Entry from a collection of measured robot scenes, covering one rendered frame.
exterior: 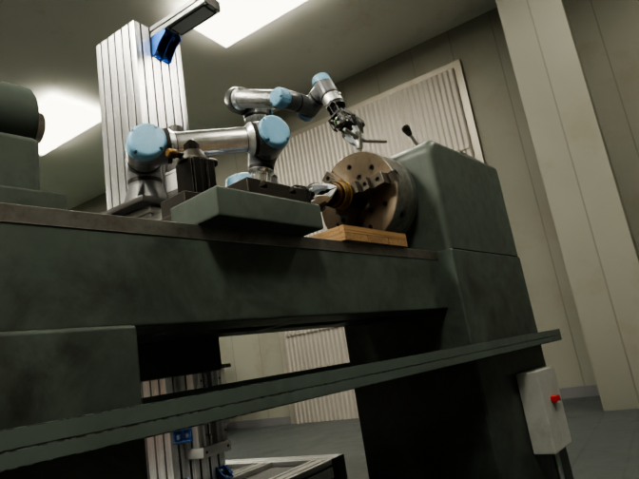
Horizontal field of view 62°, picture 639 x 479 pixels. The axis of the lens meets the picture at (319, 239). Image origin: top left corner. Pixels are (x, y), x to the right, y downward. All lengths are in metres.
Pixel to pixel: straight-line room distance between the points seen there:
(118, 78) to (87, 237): 1.57
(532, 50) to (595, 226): 1.36
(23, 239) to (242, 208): 0.38
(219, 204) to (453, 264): 0.94
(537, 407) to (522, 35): 3.10
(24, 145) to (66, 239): 0.21
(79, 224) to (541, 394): 1.52
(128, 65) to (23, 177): 1.42
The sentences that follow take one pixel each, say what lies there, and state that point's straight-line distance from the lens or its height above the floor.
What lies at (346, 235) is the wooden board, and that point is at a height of 0.88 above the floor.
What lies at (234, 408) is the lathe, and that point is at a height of 0.53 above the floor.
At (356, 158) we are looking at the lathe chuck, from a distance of 1.79.
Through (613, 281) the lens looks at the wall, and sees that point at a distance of 3.94.
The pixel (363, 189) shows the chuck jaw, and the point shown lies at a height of 1.08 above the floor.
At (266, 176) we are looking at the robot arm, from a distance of 1.95.
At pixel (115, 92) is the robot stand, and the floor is 1.76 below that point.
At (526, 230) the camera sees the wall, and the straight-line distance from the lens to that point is 4.89.
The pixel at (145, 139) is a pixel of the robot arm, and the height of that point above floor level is 1.32.
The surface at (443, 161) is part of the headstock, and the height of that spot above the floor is 1.18.
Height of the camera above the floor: 0.58
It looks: 13 degrees up
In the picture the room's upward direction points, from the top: 9 degrees counter-clockwise
